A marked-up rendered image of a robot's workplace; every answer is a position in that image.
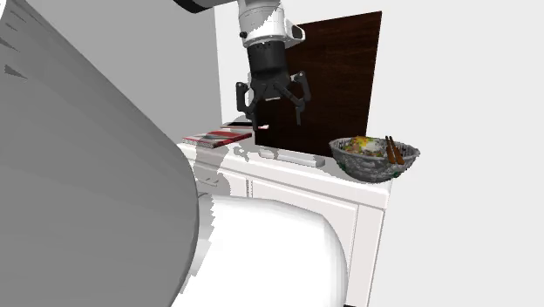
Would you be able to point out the red and grey book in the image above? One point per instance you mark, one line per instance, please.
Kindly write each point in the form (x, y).
(216, 138)

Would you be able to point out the black phone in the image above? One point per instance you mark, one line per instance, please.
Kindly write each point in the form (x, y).
(238, 124)

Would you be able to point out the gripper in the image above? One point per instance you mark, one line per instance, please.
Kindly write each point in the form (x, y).
(267, 64)

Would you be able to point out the small white block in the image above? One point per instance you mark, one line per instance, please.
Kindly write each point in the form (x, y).
(266, 153)

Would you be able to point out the brown chopstick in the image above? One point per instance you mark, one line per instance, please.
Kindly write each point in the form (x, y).
(397, 154)
(389, 151)

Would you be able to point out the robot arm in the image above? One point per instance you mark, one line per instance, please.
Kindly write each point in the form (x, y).
(85, 178)

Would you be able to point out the grey bowl of food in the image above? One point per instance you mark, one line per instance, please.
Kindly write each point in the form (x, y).
(369, 168)

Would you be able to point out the dark brown wooden board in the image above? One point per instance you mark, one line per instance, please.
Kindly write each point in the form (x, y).
(340, 85)

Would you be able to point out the white cabinet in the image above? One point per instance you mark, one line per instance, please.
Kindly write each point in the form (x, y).
(297, 200)

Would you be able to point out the white remote control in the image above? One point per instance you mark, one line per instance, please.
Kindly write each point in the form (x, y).
(299, 160)

